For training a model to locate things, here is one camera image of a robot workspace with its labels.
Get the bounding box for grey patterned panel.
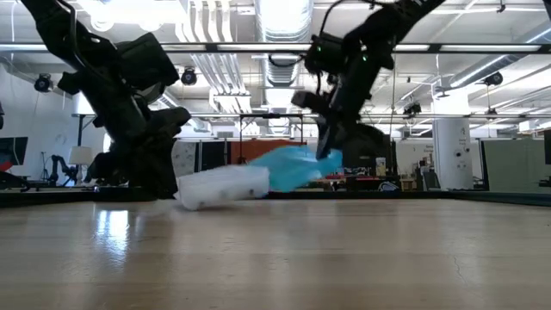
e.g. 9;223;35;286
171;140;197;178

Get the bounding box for white shade floor lamp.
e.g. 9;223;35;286
68;145;95;186

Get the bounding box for black overhead crossbar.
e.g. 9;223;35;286
0;41;551;54

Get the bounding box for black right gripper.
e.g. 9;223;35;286
291;40;395;162

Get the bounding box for grey-green partition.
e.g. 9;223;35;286
480;138;548;194

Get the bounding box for translucent blue box lid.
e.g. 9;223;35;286
248;144;344;194

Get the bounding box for translucent white box base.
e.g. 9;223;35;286
174;164;271;212

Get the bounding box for black aluminium table frame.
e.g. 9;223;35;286
0;188;551;208

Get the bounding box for orange partition panel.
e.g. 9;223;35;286
230;139;307;165

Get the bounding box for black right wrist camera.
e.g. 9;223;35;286
303;33;348;75

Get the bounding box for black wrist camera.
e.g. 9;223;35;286
303;33;348;75
115;32;181;94

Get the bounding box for black partition panel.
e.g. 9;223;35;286
199;141;230;171

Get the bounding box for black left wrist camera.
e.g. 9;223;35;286
115;32;181;94

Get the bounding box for silver ventilation duct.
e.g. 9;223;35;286
254;0;314;87

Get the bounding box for black stand frame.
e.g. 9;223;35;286
238;113;305;165

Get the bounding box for black monitor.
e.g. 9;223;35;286
342;127;398;177

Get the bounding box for white round pillar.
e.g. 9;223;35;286
432;118;473;191

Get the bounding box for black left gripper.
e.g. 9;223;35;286
87;106;193;201

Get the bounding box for thin black horizontal bar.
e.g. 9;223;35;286
72;112;551;121

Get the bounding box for dark wall monitor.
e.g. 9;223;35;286
0;136;29;167

